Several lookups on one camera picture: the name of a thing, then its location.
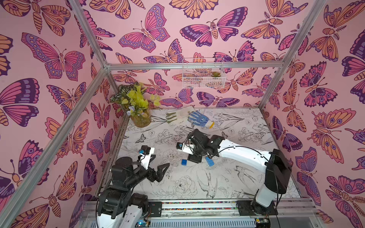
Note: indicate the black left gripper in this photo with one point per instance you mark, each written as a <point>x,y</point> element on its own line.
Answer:
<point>151,176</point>

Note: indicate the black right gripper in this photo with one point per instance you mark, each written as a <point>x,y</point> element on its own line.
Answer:
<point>196,150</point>

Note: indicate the small blue lego brick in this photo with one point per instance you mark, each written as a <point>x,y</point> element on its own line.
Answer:
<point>184,162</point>

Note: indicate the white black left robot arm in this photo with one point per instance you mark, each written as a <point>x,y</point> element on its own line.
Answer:
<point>118,206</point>

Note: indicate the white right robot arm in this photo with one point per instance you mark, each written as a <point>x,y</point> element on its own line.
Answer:
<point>273,166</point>

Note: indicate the long blue lego brick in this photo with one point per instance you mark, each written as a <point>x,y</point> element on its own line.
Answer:
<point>209,161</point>

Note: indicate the blue dotted work glove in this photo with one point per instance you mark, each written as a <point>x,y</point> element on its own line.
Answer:
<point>198,119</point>

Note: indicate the white green work glove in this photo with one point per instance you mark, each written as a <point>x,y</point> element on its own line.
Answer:
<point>180,115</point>

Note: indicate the potted plant in glass vase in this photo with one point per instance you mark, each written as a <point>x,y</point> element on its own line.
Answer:
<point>131,100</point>

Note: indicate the small green item in basket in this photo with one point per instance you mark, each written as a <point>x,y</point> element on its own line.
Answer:
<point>216,74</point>

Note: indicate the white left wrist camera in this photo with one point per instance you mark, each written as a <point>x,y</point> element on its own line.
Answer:
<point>146,153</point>

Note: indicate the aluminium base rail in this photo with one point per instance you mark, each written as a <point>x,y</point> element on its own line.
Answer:
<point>199,213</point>

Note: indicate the white wire basket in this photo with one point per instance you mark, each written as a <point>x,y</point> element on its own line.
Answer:
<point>198,75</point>

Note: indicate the aluminium frame profile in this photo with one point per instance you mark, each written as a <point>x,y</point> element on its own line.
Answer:
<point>19,198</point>

